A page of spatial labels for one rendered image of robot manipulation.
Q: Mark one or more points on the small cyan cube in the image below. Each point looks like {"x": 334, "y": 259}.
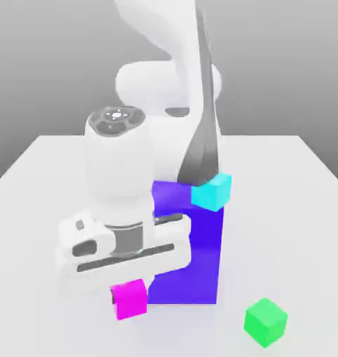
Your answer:
{"x": 211, "y": 192}

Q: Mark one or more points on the small green cube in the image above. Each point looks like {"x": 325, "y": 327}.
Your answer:
{"x": 264, "y": 323}

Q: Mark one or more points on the small magenta cube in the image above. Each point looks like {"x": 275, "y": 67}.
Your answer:
{"x": 131, "y": 299}

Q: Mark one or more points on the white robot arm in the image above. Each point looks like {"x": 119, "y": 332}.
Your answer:
{"x": 115, "y": 167}

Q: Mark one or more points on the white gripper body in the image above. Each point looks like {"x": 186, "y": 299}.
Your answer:
{"x": 124, "y": 272}

